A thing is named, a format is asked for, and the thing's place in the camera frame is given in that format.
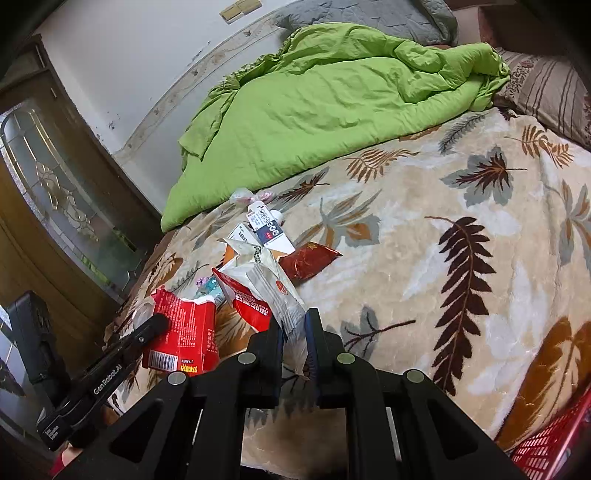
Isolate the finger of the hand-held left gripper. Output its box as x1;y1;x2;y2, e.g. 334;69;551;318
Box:
102;314;170;360

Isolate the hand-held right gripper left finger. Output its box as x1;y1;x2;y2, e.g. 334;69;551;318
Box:
55;318;284;480

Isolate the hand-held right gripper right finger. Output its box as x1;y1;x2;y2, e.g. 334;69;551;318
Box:
305;308;529;480

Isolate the red carton box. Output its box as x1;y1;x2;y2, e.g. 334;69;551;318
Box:
142;286;220;374

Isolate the white red snack bag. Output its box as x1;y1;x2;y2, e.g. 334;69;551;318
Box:
211;259;310;379

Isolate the red plastic basket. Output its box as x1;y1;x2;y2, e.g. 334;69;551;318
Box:
510;392;585;480

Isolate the clear plastic scrap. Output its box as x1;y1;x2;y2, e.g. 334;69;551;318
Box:
131;298;156;327

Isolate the small teal wrapper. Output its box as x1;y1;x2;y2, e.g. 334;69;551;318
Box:
194;274;227;305

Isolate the dark red snack packet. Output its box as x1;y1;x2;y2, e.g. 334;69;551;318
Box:
278;241;342;282

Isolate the crumpled cream orange wrapper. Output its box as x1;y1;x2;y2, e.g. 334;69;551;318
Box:
217;237;296;278

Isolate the white blue carton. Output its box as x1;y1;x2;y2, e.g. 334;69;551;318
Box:
247;205;284;245

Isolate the flat white paper box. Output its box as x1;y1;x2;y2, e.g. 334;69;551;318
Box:
228;223;296;254

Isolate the leaf print blanket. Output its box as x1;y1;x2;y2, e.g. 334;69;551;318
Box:
104;108;591;467

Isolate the wooden cabinet with glass door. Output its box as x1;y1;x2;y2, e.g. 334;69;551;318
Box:
0;34;164;324

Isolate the green quilt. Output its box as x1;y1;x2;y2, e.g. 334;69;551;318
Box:
161;23;511;233

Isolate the grey quilted pillow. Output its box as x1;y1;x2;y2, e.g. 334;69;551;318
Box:
272;0;459;47

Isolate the brown striped pillow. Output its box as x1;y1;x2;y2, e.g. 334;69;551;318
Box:
494;46;591;151

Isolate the brown wooden headboard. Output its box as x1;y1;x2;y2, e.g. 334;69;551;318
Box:
450;0;573;61

